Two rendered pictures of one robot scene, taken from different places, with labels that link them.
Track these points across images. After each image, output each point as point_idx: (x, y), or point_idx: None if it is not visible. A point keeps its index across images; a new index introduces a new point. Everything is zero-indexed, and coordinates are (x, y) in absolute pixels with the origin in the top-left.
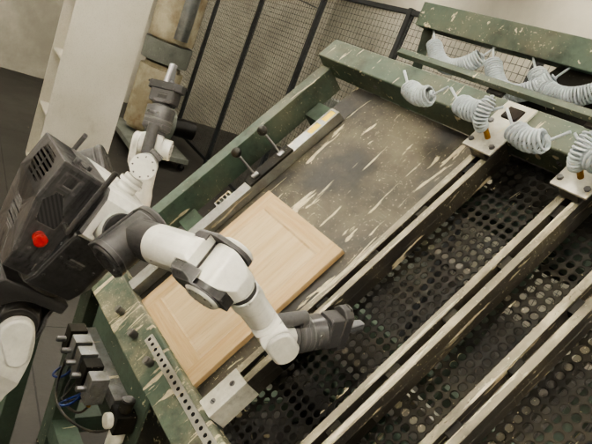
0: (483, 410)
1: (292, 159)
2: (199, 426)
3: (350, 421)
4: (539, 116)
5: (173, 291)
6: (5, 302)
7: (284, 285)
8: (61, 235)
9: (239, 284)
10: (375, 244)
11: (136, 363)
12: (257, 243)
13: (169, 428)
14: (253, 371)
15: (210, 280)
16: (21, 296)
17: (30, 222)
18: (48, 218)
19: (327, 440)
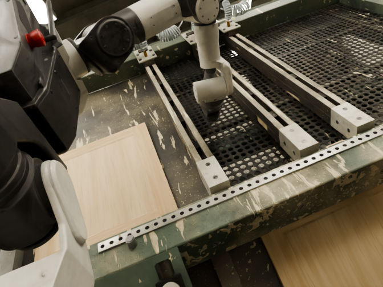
0: (287, 67)
1: None
2: (231, 193)
3: (272, 106)
4: (153, 46)
5: (57, 239)
6: (29, 137)
7: (142, 150)
8: (40, 53)
9: None
10: (163, 96)
11: (119, 262)
12: (85, 168)
13: (218, 221)
14: (206, 151)
15: None
16: (36, 134)
17: (18, 19)
18: (25, 24)
19: (280, 114)
